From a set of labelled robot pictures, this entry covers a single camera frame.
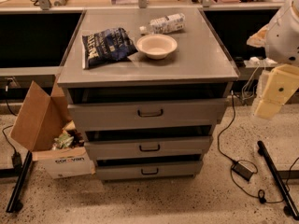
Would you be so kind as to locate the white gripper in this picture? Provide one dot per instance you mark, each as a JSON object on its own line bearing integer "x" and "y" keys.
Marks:
{"x": 284, "y": 37}

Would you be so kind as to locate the grey bottom drawer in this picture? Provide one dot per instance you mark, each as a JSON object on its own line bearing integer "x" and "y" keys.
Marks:
{"x": 155, "y": 170}

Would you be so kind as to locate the grey drawer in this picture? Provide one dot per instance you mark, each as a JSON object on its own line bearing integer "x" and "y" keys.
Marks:
{"x": 142, "y": 148}
{"x": 155, "y": 170}
{"x": 144, "y": 115}

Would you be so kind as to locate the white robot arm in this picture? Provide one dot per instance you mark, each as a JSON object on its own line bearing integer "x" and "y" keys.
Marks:
{"x": 280, "y": 40}

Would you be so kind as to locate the grey top drawer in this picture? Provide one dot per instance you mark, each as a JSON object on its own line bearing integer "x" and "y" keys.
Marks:
{"x": 144, "y": 115}

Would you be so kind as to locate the grey middle drawer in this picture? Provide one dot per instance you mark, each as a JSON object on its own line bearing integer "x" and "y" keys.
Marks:
{"x": 142, "y": 148}

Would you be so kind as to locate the grey drawer cabinet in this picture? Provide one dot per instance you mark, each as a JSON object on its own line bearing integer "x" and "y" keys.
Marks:
{"x": 198, "y": 69}

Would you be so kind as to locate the open cardboard box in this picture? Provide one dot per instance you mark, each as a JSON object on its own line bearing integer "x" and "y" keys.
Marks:
{"x": 41, "y": 119}

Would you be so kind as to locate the white power strip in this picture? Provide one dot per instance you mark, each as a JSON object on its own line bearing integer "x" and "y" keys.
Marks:
{"x": 258, "y": 61}

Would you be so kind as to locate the clear plastic water bottle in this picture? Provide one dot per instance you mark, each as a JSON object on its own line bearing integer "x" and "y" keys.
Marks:
{"x": 164, "y": 25}

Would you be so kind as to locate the blue chip bag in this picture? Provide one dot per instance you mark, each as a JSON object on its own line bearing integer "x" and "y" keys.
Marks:
{"x": 108, "y": 46}

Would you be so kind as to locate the green snack packet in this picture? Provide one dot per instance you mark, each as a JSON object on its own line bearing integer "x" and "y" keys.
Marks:
{"x": 64, "y": 140}

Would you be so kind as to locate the black left power adapter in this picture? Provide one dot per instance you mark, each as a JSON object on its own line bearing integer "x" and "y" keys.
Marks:
{"x": 16, "y": 157}

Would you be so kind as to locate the black left table leg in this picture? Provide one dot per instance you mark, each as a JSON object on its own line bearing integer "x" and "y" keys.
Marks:
{"x": 14, "y": 204}

